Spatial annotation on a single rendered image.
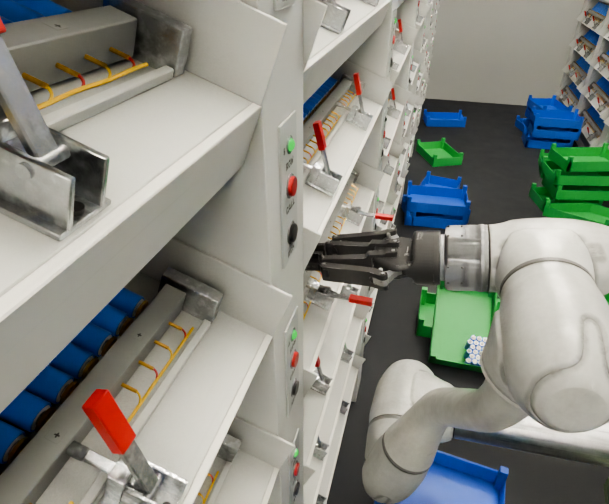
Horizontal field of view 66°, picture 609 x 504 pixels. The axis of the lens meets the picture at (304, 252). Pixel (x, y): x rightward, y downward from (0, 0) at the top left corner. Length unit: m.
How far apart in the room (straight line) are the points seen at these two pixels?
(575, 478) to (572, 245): 1.05
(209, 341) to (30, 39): 0.24
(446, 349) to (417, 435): 0.87
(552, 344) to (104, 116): 0.41
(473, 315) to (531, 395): 1.31
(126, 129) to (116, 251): 0.07
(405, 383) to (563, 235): 0.58
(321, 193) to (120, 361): 0.36
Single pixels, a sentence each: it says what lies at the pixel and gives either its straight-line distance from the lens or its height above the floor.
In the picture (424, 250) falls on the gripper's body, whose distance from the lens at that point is 0.63.
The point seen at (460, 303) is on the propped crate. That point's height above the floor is 0.12.
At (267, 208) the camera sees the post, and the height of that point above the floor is 1.05.
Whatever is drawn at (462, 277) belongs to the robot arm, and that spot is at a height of 0.85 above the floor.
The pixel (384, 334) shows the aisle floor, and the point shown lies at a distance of 1.78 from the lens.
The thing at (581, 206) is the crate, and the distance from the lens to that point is 2.91.
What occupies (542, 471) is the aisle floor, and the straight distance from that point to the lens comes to 1.56.
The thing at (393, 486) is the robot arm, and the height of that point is 0.36.
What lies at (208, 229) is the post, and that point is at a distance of 0.36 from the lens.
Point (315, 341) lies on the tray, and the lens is 0.67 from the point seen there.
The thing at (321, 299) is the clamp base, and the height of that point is 0.76.
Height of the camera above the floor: 1.21
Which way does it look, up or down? 33 degrees down
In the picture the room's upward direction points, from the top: straight up
